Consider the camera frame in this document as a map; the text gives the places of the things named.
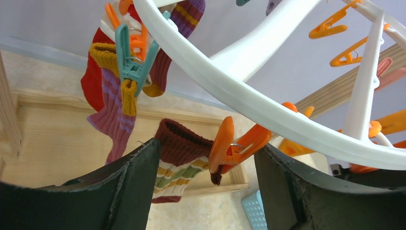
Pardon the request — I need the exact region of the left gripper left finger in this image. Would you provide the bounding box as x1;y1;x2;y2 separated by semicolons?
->
0;138;161;230

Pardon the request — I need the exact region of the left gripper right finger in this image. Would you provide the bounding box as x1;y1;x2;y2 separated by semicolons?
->
254;145;406;230

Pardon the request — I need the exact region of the beige striped ribbed sock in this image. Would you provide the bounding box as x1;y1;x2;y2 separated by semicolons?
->
151;118;213;204

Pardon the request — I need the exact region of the orange squeezed clothes clip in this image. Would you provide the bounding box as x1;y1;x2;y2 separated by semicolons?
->
208;116;272;174

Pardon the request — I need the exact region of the wooden hanger stand frame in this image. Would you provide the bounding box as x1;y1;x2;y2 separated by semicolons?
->
0;43;406;197

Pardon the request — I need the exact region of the white round clip hanger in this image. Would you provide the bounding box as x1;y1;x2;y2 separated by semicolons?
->
134;0;406;170

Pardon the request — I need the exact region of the teal clothes clip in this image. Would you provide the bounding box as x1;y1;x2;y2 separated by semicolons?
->
109;12;164;97

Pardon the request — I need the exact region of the orange hanging clip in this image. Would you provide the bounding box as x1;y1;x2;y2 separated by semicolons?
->
308;0;362;39
329;36;368;67

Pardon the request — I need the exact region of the purple clothes clip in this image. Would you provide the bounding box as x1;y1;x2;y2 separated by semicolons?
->
266;0;282;16

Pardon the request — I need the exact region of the light blue plastic basket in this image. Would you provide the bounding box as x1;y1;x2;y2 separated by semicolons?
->
241;190;268;230

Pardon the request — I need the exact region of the purple pink striped sock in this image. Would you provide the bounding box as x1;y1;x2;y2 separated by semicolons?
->
88;43;137;164

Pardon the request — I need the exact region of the red santa sock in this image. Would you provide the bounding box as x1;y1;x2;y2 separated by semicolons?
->
80;4;141;112

